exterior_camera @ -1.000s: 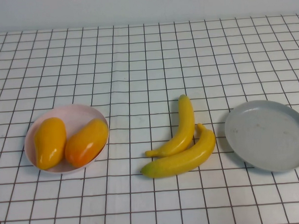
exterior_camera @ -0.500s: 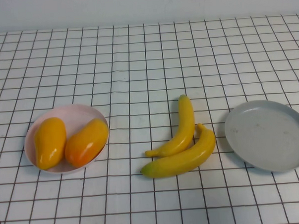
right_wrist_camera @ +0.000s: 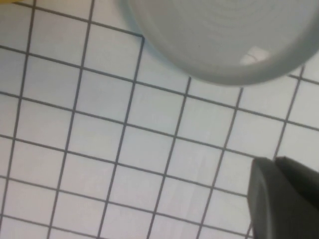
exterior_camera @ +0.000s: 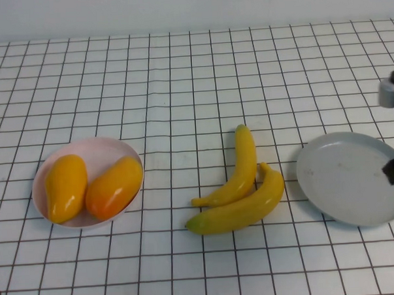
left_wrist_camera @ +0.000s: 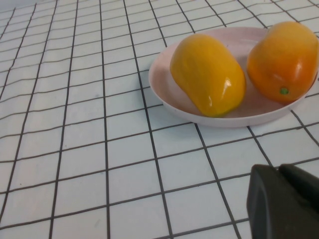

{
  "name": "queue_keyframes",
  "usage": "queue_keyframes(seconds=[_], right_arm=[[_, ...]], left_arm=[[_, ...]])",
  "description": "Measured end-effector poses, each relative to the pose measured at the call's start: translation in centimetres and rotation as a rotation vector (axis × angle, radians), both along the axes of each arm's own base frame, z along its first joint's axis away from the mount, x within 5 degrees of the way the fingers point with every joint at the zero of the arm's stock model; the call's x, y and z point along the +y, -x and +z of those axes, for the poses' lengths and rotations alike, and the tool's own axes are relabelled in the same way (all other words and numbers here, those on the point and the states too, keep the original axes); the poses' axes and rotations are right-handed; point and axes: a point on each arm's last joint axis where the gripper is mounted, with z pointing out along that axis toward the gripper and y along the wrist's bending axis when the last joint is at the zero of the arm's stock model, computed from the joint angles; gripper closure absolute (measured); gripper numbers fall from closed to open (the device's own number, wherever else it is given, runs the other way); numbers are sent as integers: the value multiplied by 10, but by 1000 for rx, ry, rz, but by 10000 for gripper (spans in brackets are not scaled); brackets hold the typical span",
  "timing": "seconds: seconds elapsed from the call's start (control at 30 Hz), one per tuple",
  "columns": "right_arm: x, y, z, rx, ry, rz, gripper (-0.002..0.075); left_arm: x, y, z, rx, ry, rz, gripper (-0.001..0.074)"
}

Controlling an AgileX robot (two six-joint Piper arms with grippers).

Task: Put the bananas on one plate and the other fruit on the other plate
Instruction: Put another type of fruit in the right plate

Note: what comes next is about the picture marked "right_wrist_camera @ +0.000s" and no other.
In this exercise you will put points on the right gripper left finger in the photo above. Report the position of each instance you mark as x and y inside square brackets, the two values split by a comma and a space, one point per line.
[269, 211]

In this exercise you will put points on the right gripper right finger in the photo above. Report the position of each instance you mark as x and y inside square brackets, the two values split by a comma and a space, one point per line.
[301, 180]

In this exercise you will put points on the large banana with green tip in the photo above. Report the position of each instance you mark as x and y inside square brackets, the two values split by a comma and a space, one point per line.
[22, 1]

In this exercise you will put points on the grey round plate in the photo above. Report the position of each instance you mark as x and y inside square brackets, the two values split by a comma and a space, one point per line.
[211, 37]

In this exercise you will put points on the white grid tablecloth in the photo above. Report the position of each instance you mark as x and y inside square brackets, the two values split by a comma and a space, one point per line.
[124, 149]

